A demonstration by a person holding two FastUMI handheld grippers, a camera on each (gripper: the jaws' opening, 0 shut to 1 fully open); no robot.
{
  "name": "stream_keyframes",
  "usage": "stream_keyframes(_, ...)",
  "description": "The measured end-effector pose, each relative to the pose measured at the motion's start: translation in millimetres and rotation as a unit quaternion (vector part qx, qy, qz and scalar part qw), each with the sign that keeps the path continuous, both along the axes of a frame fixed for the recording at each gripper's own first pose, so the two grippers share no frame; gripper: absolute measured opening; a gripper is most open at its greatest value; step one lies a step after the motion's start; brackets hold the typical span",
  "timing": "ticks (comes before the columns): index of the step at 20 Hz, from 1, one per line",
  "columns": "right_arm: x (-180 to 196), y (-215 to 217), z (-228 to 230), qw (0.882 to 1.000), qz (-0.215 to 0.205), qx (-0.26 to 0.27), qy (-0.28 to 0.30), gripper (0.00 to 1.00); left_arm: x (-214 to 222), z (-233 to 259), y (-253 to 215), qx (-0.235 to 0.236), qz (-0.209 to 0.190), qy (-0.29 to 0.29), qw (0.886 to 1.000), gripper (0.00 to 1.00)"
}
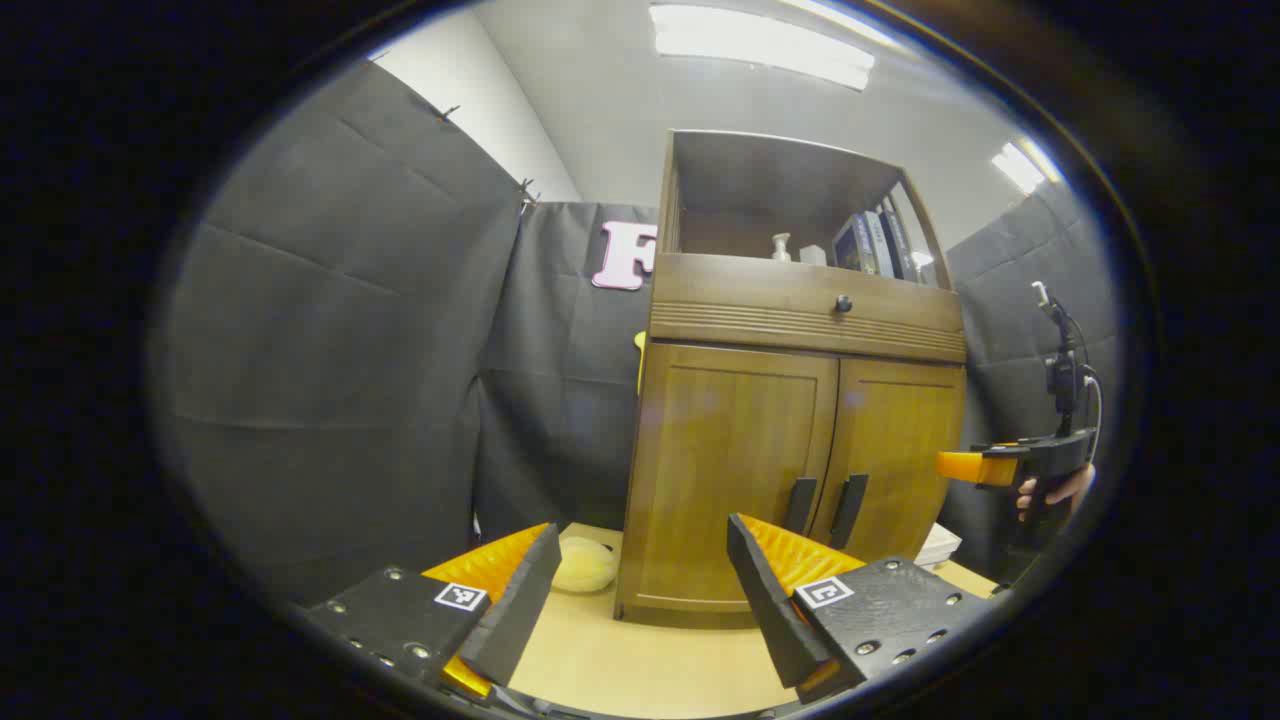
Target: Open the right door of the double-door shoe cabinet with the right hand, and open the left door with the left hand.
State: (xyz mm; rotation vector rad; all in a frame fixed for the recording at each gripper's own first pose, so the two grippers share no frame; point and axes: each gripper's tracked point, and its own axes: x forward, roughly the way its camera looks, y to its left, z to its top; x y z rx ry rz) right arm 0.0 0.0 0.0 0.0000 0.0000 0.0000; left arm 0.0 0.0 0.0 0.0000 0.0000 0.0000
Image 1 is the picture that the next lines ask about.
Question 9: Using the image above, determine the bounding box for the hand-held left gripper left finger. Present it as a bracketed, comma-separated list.
[305, 523, 563, 698]

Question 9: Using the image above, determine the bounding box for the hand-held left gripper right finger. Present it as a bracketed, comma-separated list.
[727, 513, 1001, 704]

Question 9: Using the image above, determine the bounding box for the wooden cabinet door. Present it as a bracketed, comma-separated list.
[625, 340, 839, 613]
[808, 357, 967, 566]

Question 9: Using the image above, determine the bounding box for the brown wooden shoe cabinet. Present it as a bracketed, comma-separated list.
[615, 128, 969, 631]

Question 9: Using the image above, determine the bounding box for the pale yellow soft cushion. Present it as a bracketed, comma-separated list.
[552, 537, 618, 593]

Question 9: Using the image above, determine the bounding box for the wooden drawer with black knob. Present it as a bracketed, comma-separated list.
[648, 252, 968, 364]

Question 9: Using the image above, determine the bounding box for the small ceiling light panel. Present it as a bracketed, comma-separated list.
[990, 140, 1063, 197]

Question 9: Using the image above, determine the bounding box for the black backdrop cloth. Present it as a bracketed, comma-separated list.
[150, 60, 1121, 601]

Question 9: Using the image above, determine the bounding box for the long ceiling light panel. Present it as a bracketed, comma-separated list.
[648, 3, 877, 92]

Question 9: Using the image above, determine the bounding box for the black stand with cable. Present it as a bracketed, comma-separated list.
[1032, 280, 1102, 441]

